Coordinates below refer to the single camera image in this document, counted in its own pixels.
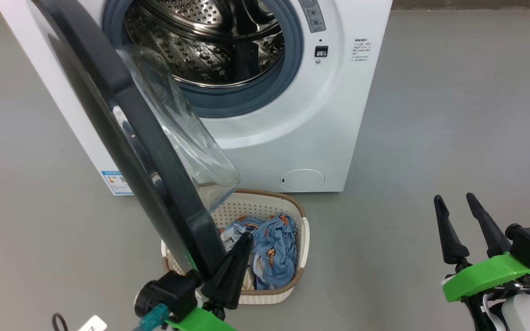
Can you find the black washing machine door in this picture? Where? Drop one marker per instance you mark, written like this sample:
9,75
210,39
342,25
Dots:
154,151

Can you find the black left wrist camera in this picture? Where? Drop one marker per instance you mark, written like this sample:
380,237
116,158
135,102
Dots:
168,289

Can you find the round filter cover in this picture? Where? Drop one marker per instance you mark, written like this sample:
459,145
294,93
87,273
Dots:
302,180

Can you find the blue energy label sticker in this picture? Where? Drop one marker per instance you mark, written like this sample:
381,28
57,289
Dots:
115,183

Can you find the cream perforated laundry basket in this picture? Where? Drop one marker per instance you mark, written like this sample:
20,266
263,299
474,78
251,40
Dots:
299,257

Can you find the white front-load washing machine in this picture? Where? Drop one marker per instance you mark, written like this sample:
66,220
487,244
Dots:
292,128

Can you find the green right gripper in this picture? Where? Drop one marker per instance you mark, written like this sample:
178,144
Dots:
486,276

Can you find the grey rubber door gasket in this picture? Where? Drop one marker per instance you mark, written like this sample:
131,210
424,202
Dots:
288,69

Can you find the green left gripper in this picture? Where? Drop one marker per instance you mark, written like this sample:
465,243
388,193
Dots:
200,322

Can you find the blue printed garment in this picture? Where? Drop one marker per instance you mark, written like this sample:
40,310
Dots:
274,248

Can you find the stainless steel washer drum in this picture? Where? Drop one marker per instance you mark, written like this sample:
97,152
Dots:
210,37

